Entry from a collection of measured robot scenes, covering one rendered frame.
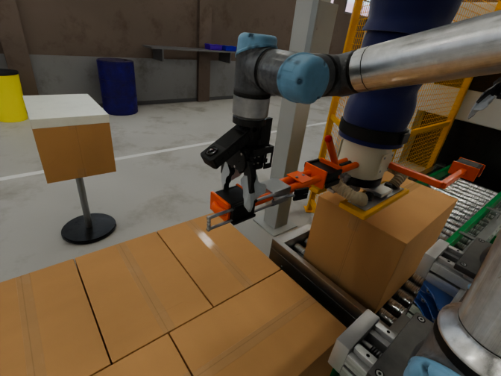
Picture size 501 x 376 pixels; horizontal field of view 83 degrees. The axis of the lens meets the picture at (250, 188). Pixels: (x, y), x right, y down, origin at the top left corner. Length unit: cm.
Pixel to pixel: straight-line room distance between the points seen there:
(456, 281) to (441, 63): 76
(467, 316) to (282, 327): 92
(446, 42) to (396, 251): 86
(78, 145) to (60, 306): 103
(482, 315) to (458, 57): 32
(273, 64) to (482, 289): 41
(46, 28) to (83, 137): 417
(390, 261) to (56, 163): 188
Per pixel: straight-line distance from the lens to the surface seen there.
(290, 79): 48
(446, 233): 230
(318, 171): 88
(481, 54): 48
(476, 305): 41
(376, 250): 126
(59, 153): 208
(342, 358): 75
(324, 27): 215
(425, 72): 51
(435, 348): 45
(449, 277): 111
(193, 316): 127
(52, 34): 611
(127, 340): 125
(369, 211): 102
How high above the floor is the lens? 156
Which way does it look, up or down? 29 degrees down
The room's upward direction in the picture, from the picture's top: 7 degrees clockwise
